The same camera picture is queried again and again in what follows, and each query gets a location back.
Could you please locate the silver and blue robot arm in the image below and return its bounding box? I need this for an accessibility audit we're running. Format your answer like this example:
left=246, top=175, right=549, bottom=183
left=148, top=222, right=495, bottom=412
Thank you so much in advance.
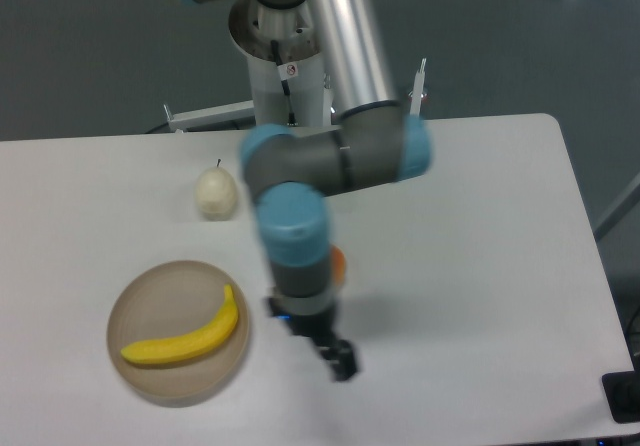
left=185, top=0, right=431, bottom=381

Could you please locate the black cable on pedestal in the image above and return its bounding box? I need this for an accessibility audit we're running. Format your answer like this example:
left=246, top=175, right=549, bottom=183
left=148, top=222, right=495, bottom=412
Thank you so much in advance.
left=269, top=39, right=297, bottom=125

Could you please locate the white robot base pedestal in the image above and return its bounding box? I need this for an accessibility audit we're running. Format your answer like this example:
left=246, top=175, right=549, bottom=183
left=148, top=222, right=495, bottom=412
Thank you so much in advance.
left=229, top=0, right=333, bottom=127

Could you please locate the white metal post right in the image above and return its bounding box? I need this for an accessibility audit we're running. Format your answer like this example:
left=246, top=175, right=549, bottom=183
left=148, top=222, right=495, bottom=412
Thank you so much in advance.
left=409, top=58, right=427, bottom=117

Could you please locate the black device at table edge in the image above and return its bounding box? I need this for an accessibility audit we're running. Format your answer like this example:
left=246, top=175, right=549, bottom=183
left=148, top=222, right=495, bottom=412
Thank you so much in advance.
left=601, top=371, right=639, bottom=424

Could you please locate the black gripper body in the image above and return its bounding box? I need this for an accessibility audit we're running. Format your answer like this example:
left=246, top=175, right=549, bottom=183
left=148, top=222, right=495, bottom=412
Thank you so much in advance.
left=266, top=297, right=340, bottom=354

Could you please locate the white toy pear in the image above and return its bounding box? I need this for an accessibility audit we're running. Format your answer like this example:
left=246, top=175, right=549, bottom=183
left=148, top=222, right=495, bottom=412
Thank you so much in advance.
left=194, top=159, right=238, bottom=221

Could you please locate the white metal bracket left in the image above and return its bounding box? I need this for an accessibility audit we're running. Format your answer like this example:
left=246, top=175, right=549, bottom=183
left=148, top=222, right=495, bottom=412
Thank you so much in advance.
left=163, top=100, right=254, bottom=131

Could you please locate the beige round plate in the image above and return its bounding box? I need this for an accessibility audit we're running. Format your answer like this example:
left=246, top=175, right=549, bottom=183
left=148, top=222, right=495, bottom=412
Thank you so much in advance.
left=106, top=260, right=251, bottom=407

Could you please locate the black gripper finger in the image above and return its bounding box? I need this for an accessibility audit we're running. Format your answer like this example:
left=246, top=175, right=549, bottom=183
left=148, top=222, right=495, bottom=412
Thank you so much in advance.
left=317, top=337, right=359, bottom=382

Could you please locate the orange knotted bread roll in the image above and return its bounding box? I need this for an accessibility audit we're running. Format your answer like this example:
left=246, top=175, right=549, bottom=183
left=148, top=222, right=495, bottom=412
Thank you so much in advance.
left=330, top=245, right=347, bottom=288

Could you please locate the yellow toy banana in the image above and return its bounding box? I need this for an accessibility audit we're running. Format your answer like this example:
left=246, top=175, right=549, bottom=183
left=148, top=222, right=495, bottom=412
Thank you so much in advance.
left=120, top=284, right=240, bottom=366

